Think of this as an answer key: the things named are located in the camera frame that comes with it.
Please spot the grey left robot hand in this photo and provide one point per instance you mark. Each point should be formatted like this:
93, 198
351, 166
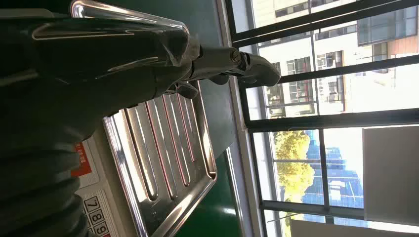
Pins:
98, 65

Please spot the bright green conveyor belt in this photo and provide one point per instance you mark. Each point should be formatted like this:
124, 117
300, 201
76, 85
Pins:
212, 209

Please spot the white electronic weighing scale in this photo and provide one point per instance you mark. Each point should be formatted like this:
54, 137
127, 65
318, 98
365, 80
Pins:
98, 209

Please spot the yellow tree outside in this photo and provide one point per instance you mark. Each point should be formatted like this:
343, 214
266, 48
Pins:
293, 166

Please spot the pale building outside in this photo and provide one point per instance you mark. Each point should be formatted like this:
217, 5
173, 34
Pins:
360, 91

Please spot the blue glass building outside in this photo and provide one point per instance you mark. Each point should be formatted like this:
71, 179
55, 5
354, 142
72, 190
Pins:
343, 183

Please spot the grey window blind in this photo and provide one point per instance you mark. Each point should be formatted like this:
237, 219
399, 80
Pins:
391, 173

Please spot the silver conveyor side rail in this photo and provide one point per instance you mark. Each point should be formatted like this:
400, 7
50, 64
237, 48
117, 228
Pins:
236, 196

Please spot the black window frame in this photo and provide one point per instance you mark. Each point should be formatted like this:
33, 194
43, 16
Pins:
327, 119

